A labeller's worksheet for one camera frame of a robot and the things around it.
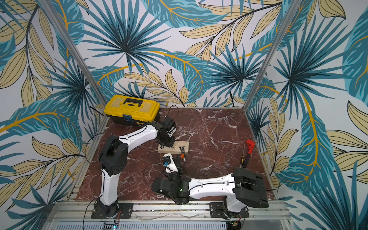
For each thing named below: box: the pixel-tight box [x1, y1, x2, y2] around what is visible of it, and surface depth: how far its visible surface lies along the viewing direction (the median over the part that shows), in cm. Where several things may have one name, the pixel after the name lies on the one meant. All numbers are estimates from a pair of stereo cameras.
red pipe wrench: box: [243, 139, 256, 168], surface depth 99 cm
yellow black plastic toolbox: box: [103, 94, 161, 127], surface depth 99 cm
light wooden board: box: [157, 140, 190, 155], surface depth 94 cm
